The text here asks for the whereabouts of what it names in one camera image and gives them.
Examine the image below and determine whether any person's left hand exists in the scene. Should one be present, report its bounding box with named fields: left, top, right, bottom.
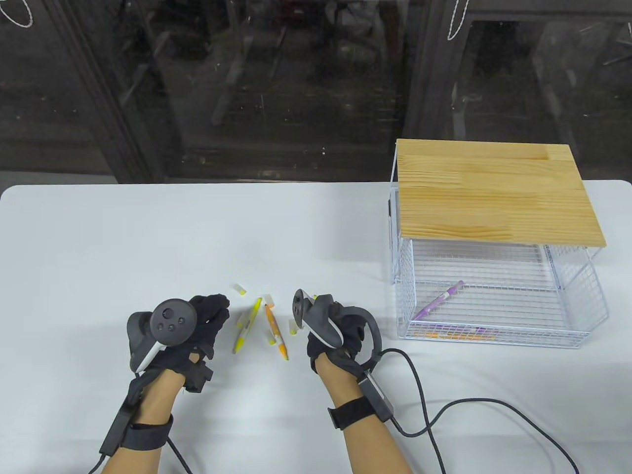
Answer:
left=127, top=294, right=231, bottom=394

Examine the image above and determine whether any person's right hand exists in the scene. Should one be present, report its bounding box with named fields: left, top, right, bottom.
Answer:
left=306, top=302, right=382, bottom=378

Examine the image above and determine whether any group of clear highlighter caps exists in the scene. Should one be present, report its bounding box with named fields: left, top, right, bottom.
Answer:
left=231, top=283, right=299, bottom=346

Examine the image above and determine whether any yellow double-ended highlighter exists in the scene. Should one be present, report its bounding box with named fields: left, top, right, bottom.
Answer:
left=233, top=297, right=263, bottom=354

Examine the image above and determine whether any orange double-ended highlighter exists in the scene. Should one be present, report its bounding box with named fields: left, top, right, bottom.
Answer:
left=264, top=304, right=288, bottom=361
left=412, top=331, right=489, bottom=342

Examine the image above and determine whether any purple double-ended highlighter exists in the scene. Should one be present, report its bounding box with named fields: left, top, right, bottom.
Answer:
left=412, top=280, right=466, bottom=320
left=420, top=323, right=498, bottom=342

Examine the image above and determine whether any white wire basket drawer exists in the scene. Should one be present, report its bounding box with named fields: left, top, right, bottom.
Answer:
left=395, top=240, right=609, bottom=349

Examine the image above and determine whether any person's right forearm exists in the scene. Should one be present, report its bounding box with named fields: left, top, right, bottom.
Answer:
left=316, top=355, right=415, bottom=474

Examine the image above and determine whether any black right hand controller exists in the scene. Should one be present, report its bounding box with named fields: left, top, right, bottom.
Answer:
left=292, top=289, right=383, bottom=370

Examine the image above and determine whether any black hand controller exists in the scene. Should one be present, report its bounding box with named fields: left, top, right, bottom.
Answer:
left=127, top=299, right=198, bottom=373
left=292, top=289, right=383, bottom=370

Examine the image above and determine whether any black left hand controller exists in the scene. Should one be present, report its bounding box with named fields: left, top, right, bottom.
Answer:
left=127, top=299, right=198, bottom=373

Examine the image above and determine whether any black right wrist sensor box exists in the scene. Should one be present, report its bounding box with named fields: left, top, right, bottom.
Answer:
left=359, top=373, right=395, bottom=423

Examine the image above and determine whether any black wrist sensor box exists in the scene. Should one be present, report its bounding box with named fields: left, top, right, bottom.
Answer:
left=100, top=402, right=134, bottom=455
left=359, top=373, right=395, bottom=423

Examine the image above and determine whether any black left wrist sensor box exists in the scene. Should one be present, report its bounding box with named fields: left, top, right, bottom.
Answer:
left=100, top=402, right=134, bottom=455

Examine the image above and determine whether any dark window mullion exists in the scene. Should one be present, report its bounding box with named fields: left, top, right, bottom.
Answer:
left=47, top=0, right=158, bottom=184
left=402, top=0, right=474, bottom=141

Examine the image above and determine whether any black right wrist strap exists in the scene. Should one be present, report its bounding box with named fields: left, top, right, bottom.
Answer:
left=328, top=396, right=378, bottom=431

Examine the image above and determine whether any black wrist strap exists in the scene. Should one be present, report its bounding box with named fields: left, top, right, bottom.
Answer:
left=121, top=414, right=173, bottom=450
left=328, top=396, right=378, bottom=431

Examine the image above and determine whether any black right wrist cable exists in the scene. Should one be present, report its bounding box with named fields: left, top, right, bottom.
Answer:
left=380, top=348, right=578, bottom=474

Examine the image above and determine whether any black left wrist strap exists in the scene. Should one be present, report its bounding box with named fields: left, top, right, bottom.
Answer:
left=121, top=414, right=173, bottom=450

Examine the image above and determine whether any wooden-topped white wire rack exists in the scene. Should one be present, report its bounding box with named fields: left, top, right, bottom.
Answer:
left=389, top=139, right=607, bottom=286

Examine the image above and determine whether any white blind cord loop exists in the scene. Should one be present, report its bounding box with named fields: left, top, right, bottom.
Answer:
left=0, top=0, right=34, bottom=28
left=447, top=0, right=474, bottom=41

